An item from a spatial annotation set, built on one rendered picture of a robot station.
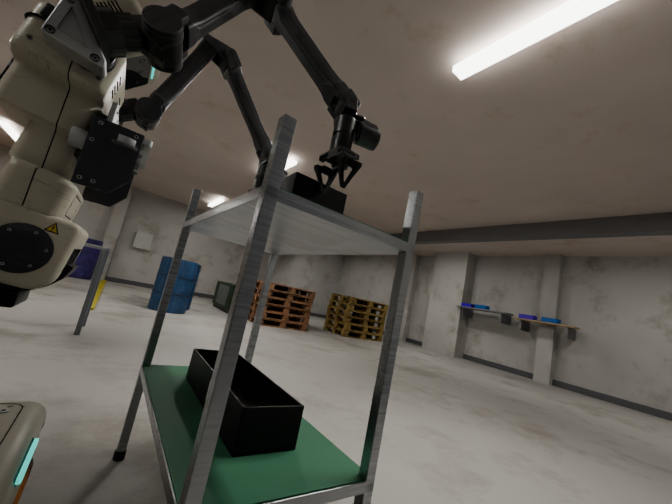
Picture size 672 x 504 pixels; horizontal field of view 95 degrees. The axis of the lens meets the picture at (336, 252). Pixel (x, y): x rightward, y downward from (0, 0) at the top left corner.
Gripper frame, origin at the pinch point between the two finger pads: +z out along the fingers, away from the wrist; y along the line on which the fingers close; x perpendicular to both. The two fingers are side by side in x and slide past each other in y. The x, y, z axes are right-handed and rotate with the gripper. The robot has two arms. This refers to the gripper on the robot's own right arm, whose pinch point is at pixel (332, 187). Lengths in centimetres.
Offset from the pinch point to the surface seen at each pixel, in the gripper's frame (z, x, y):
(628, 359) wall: 34, -737, 74
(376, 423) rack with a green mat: 56, -20, -9
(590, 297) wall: -73, -740, 134
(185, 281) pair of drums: 44, -69, 511
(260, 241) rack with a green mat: 20.3, 19.6, -9.3
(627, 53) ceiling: -167, -196, -17
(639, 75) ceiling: -166, -223, -18
